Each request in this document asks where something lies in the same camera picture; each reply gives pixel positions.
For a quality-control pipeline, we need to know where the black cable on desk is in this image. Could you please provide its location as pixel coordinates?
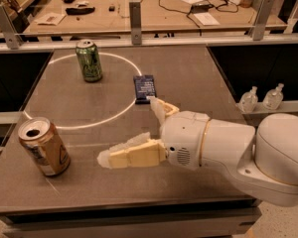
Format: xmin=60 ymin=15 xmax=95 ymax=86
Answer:
xmin=158 ymin=0 xmax=240 ymax=29

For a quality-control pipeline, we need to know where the wooden background desk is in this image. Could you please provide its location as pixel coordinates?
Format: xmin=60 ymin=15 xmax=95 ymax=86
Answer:
xmin=23 ymin=0 xmax=286 ymax=37

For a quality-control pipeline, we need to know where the black power adapter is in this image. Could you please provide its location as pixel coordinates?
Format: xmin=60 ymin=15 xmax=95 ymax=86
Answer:
xmin=191 ymin=3 xmax=213 ymax=13

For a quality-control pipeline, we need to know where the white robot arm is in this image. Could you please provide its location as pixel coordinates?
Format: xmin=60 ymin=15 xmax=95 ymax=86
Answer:
xmin=97 ymin=97 xmax=298 ymax=206

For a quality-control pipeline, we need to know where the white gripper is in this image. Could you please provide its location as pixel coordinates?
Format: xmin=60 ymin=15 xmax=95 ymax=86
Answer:
xmin=97 ymin=97 xmax=210 ymax=170

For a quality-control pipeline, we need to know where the blue rxbar blueberry wrapper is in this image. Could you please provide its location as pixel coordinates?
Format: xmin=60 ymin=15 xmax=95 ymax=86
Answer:
xmin=133 ymin=75 xmax=157 ymax=104

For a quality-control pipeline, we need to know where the metal bracket left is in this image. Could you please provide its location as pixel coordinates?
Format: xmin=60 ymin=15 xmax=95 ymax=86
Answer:
xmin=0 ymin=5 xmax=23 ymax=50

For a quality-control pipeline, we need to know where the orange soda can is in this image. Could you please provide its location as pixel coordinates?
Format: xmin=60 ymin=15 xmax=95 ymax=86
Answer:
xmin=18 ymin=117 xmax=71 ymax=177

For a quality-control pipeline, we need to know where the clear sanitizer bottle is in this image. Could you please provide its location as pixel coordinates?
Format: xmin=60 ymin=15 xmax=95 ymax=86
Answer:
xmin=262 ymin=83 xmax=284 ymax=110
xmin=238 ymin=86 xmax=258 ymax=113

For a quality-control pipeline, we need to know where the white paper sheet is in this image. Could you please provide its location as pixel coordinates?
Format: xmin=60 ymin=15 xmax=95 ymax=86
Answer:
xmin=195 ymin=13 xmax=220 ymax=26

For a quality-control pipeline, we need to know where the metal bracket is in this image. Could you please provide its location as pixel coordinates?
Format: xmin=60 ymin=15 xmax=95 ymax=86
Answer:
xmin=129 ymin=1 xmax=142 ymax=45
xmin=249 ymin=0 xmax=275 ymax=41
xmin=0 ymin=5 xmax=23 ymax=50

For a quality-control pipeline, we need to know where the small black object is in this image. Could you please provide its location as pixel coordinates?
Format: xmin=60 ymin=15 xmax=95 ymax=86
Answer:
xmin=108 ymin=5 xmax=115 ymax=11

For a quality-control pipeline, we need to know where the metal bracket right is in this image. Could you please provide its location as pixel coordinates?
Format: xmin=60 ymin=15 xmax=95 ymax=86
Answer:
xmin=249 ymin=0 xmax=275 ymax=41

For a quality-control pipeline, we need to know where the green soda can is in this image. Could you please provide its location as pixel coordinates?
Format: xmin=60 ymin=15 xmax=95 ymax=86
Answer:
xmin=75 ymin=39 xmax=102 ymax=82

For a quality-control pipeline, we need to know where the metal bracket middle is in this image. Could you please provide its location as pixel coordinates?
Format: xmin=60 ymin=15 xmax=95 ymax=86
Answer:
xmin=129 ymin=1 xmax=142 ymax=45

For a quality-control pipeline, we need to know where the clear sanitizer bottle right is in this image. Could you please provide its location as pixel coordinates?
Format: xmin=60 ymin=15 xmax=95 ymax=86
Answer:
xmin=262 ymin=83 xmax=284 ymax=110

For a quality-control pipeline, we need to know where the white card on desk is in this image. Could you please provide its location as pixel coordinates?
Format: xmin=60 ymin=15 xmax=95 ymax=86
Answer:
xmin=36 ymin=13 xmax=66 ymax=26

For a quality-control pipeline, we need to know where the clear sanitizer bottle left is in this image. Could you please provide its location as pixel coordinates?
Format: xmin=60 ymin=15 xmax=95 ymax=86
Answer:
xmin=238 ymin=86 xmax=258 ymax=113

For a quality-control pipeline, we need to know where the black tool on desk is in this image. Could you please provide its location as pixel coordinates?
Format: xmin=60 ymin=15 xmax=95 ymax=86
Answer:
xmin=66 ymin=7 xmax=95 ymax=16

